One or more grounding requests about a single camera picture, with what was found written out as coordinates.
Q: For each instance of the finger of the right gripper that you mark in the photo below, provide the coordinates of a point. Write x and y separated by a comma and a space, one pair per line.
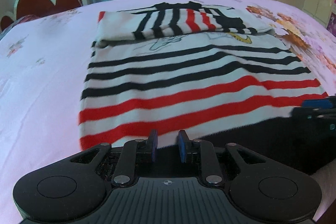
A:
305, 112
325, 103

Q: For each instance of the striped white red black sweater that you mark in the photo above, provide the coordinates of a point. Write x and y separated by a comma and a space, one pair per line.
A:
214, 71

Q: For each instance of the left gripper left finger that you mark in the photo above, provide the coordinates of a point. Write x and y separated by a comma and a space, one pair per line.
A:
149, 147

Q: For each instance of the floral pink bed sheet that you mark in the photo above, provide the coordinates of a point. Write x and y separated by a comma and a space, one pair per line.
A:
46, 177

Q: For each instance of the red white scalloped headboard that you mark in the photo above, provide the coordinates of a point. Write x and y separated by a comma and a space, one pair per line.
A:
37, 9

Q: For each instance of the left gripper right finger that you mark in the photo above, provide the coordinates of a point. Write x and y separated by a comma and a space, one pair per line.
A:
187, 147

